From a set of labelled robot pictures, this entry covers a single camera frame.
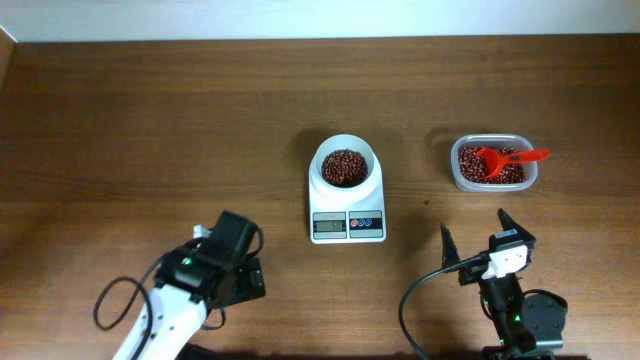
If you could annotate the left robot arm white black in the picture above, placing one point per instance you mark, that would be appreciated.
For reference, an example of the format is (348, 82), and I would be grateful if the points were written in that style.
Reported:
(192, 287)

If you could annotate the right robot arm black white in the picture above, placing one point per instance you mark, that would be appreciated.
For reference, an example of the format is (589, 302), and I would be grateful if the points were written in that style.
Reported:
(529, 323)

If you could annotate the red beans in bowl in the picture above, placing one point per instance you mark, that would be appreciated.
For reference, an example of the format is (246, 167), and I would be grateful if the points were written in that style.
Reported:
(344, 168)

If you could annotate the white digital kitchen scale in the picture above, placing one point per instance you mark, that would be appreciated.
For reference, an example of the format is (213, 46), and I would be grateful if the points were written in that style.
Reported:
(347, 215)

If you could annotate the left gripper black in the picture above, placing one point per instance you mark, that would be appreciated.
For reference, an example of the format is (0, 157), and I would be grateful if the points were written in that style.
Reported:
(254, 282)

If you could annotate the clear plastic container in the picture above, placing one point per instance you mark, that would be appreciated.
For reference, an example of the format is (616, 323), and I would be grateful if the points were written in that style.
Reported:
(504, 144)

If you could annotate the orange measuring scoop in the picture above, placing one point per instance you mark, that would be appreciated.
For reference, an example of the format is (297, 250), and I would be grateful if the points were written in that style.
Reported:
(496, 162)

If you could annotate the red adzuki beans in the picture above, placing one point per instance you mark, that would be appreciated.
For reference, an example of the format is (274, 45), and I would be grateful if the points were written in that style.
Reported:
(474, 168)

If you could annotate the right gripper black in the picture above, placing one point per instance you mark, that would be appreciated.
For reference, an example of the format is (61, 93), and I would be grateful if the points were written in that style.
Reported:
(509, 225)

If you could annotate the white round bowl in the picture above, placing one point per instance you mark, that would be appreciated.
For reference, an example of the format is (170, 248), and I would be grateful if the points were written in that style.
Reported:
(342, 141)

